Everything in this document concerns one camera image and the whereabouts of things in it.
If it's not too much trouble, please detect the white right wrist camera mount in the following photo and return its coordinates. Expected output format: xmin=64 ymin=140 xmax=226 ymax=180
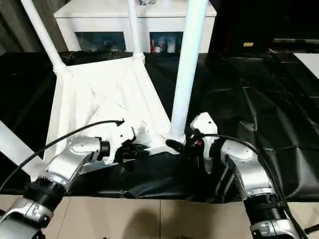
xmin=190 ymin=112 xmax=219 ymax=175

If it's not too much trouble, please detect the small white bottle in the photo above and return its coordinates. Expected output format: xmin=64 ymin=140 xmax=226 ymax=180
xmin=153 ymin=39 xmax=166 ymax=53

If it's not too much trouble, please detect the black plastic cover mat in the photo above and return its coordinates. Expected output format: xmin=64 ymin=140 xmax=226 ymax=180
xmin=0 ymin=51 xmax=319 ymax=204

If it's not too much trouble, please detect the grey curtain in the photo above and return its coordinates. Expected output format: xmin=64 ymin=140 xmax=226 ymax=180
xmin=0 ymin=0 xmax=68 ymax=54

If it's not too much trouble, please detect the white flat board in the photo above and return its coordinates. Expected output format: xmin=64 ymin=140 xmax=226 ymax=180
xmin=293 ymin=52 xmax=319 ymax=78

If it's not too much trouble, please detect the white plastic table top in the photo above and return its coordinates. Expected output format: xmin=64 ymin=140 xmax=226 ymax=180
xmin=43 ymin=53 xmax=186 ymax=175

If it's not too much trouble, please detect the white sideboard with glass doors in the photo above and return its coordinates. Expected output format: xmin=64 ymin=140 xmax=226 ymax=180
xmin=53 ymin=0 xmax=217 ymax=54

